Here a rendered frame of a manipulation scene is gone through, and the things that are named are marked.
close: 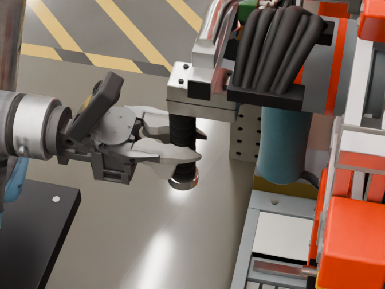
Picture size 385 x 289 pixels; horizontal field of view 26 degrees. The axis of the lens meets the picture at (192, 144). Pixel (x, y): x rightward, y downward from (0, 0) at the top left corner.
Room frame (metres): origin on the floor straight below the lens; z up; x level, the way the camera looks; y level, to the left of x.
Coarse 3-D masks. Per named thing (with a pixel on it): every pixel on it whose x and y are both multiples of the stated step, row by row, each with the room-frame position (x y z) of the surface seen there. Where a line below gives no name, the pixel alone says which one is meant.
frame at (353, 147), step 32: (352, 64) 0.72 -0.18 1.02; (352, 96) 0.68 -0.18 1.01; (384, 96) 0.70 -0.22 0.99; (352, 128) 0.66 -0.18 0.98; (384, 128) 0.65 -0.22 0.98; (352, 160) 0.64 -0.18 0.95; (384, 160) 0.63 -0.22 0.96; (352, 192) 0.87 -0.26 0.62; (320, 224) 0.80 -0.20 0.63; (320, 256) 0.64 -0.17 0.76
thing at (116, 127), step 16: (64, 112) 0.83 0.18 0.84; (112, 112) 0.83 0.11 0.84; (128, 112) 0.83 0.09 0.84; (48, 128) 0.80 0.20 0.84; (64, 128) 0.81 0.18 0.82; (96, 128) 0.79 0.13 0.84; (112, 128) 0.79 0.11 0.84; (128, 128) 0.79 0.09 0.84; (48, 144) 0.79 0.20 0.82; (64, 144) 0.80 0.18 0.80; (80, 144) 0.80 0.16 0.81; (96, 144) 0.77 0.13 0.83; (112, 144) 0.77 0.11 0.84; (64, 160) 0.80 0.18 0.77; (80, 160) 0.80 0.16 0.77; (96, 160) 0.77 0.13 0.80; (112, 160) 0.77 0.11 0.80; (96, 176) 0.77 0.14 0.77; (112, 176) 0.77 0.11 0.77; (128, 176) 0.76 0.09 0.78
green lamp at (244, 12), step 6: (252, 0) 1.32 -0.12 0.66; (258, 0) 1.32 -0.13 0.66; (240, 6) 1.30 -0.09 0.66; (246, 6) 1.30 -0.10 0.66; (252, 6) 1.30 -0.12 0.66; (258, 6) 1.32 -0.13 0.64; (240, 12) 1.30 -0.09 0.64; (246, 12) 1.30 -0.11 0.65; (240, 18) 1.30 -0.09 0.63; (246, 18) 1.30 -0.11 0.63
